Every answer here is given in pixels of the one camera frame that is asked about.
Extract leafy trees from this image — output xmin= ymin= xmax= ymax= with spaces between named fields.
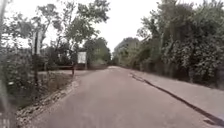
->
xmin=0 ymin=0 xmax=113 ymax=71

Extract pole with sign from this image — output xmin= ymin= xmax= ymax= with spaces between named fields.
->
xmin=32 ymin=31 xmax=43 ymax=101

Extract weedy grass patch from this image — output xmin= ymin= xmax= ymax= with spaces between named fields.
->
xmin=0 ymin=49 xmax=73 ymax=111

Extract low rail fence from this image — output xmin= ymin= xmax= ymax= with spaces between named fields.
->
xmin=36 ymin=64 xmax=80 ymax=73

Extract pale concrete pavement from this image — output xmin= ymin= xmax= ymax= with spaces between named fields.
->
xmin=118 ymin=66 xmax=224 ymax=123

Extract white sign board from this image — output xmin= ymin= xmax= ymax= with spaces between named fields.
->
xmin=76 ymin=50 xmax=88 ymax=70

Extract dense trees and bushes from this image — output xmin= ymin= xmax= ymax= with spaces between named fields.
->
xmin=111 ymin=0 xmax=224 ymax=90

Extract grey asphalt road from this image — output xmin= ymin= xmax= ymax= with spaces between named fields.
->
xmin=24 ymin=65 xmax=224 ymax=128

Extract gravel verge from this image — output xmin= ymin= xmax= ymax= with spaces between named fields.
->
xmin=14 ymin=78 xmax=81 ymax=128

